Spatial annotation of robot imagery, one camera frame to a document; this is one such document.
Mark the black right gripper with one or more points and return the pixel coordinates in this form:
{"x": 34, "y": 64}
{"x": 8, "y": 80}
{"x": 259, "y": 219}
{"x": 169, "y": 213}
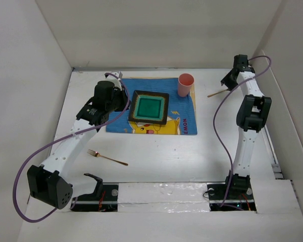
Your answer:
{"x": 226, "y": 80}

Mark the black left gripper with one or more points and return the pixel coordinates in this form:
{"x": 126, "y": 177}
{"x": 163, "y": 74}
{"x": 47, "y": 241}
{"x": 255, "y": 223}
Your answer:
{"x": 121, "y": 94}

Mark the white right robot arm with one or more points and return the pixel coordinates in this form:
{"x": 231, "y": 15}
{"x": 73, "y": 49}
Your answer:
{"x": 251, "y": 118}

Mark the pink plastic cup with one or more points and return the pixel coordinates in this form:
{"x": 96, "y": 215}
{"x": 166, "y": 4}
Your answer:
{"x": 185, "y": 82}

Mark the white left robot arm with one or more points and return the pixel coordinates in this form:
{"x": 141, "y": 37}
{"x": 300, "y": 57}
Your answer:
{"x": 49, "y": 181}

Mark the gold fork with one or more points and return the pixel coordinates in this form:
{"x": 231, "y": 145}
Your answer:
{"x": 96, "y": 154}

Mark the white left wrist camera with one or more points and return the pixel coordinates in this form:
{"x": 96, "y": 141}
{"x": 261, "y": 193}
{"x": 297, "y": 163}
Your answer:
{"x": 114, "y": 77}

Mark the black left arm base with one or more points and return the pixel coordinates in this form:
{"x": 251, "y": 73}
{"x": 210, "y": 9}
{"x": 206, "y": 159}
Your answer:
{"x": 91, "y": 194}

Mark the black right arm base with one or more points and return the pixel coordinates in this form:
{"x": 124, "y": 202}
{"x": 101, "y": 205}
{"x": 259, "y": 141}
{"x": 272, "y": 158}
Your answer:
{"x": 234, "y": 194}

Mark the gold spoon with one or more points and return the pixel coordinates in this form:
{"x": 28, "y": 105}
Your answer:
{"x": 211, "y": 95}

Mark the blue Pikachu placemat cloth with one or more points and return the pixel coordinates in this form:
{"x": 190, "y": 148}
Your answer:
{"x": 181, "y": 117}

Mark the green square ceramic plate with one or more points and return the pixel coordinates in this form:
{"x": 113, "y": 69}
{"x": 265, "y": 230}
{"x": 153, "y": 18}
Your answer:
{"x": 149, "y": 107}

